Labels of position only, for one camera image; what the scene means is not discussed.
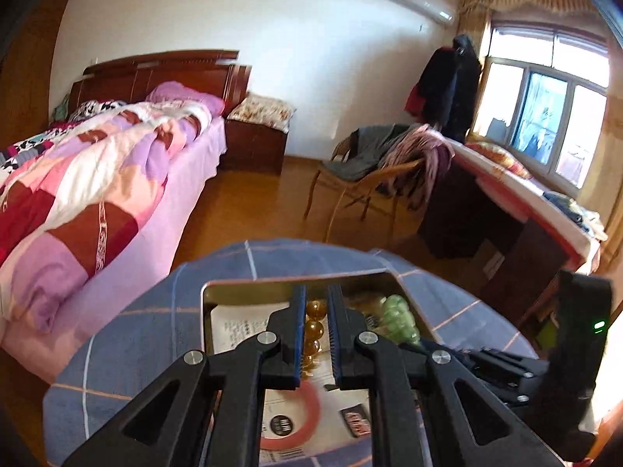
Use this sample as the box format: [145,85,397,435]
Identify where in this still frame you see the blue checkered tablecloth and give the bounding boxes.
[43,238,541,467]

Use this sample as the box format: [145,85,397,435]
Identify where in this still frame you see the wooden wardrobe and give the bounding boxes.
[0,0,81,151]

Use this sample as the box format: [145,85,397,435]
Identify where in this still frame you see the floral cushion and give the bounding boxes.
[466,141,533,181]

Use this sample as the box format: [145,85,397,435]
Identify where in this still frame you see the dark wooden nightstand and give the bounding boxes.
[221,95,297,176]

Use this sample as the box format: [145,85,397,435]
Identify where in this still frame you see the dark wooden desk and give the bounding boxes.
[419,139,607,324]

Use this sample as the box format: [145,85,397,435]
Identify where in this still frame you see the red white desk cloth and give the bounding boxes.
[450,139,607,273]

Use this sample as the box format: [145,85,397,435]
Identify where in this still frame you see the grey clothing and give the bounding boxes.
[321,124,414,183]

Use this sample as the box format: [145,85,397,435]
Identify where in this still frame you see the pink patchwork quilt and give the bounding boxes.
[0,100,215,332]

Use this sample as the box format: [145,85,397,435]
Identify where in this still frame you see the pink striped clothing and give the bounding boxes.
[380,124,456,211]

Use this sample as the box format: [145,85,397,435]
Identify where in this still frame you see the pink tin box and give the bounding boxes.
[202,270,439,467]

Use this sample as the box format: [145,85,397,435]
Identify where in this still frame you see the window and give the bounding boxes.
[470,22,611,190]

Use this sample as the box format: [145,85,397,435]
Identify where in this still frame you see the yellow curtain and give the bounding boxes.
[458,0,623,278]

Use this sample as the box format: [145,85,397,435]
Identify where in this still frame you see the green bead bracelet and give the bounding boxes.
[380,294,422,347]

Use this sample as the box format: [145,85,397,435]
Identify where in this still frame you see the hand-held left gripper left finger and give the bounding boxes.
[63,284,308,467]

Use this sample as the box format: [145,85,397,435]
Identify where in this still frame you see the wicker chair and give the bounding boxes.
[304,136,429,244]

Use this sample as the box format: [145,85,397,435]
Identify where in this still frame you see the wooden bed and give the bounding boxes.
[0,49,253,385]

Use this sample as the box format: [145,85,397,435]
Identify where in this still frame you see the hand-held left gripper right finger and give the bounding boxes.
[327,284,566,467]

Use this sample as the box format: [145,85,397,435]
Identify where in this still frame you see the black white patterned blanket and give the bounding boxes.
[0,100,127,171]

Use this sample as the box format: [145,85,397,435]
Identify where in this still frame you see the pink bangle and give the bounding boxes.
[259,380,323,451]

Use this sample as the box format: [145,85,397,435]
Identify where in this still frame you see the amber bead bracelet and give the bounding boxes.
[303,299,326,381]

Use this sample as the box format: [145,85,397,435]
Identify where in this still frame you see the white printed paper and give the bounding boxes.
[209,304,375,467]

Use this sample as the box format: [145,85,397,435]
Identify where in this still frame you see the hanging dark coats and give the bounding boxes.
[404,34,482,144]

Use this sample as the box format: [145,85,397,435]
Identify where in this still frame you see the folded clothes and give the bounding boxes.
[542,191,607,241]

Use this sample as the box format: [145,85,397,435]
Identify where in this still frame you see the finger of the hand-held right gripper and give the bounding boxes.
[421,341,553,402]

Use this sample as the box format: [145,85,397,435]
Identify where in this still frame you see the floral cloth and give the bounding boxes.
[227,95,297,133]

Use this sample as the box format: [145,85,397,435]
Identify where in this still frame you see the pink pillow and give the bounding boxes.
[147,81,226,116]

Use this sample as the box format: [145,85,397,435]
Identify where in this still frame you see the cardboard box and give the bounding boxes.
[465,238,508,295]

